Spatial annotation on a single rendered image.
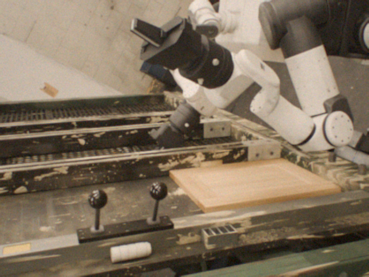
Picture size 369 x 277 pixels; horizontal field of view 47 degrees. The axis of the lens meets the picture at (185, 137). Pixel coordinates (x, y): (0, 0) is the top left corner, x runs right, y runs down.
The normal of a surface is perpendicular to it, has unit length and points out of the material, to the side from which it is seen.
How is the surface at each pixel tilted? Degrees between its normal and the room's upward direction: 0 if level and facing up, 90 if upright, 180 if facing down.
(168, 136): 90
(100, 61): 90
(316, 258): 59
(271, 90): 84
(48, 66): 90
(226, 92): 105
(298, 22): 66
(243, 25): 23
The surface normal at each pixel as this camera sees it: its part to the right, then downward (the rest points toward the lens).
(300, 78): -0.81, 0.36
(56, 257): 0.33, 0.22
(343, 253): -0.01, -0.97
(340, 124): 0.47, -0.08
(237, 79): 0.22, 0.76
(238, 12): -0.94, -0.04
